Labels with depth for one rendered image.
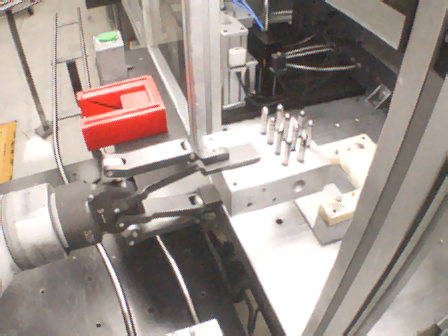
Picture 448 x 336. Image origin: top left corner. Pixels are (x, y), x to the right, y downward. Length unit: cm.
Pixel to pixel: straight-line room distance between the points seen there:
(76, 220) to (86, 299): 41
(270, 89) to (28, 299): 66
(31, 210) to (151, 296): 42
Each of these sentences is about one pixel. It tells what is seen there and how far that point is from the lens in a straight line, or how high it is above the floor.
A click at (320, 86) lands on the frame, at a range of 85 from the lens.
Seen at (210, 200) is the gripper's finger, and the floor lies 102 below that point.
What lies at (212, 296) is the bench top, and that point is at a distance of 77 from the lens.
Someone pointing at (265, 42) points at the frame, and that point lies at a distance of 72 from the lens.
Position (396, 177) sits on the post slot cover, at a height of 123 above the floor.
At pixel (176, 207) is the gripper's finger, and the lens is 46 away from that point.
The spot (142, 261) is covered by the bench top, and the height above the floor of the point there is 68.
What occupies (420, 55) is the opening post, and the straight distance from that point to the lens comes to 18.
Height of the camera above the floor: 137
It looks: 46 degrees down
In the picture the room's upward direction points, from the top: straight up
